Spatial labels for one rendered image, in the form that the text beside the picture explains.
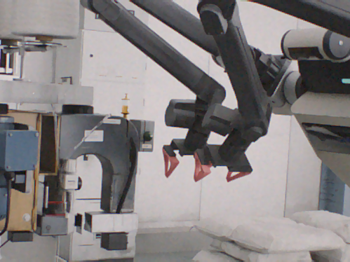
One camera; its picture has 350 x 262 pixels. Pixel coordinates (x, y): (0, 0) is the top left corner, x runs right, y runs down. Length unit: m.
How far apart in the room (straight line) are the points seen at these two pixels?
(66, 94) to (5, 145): 0.35
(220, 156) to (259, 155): 5.63
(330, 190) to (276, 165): 0.73
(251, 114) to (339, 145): 0.25
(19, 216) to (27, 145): 0.34
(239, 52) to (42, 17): 0.53
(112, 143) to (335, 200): 5.96
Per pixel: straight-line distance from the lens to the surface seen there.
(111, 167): 2.16
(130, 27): 1.82
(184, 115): 1.91
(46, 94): 1.95
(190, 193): 7.09
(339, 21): 1.45
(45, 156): 2.15
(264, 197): 7.58
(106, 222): 2.17
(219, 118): 1.77
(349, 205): 7.80
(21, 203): 2.08
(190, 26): 1.87
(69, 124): 2.09
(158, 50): 1.85
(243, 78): 1.62
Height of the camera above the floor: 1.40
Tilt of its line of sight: 3 degrees down
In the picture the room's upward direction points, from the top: 4 degrees clockwise
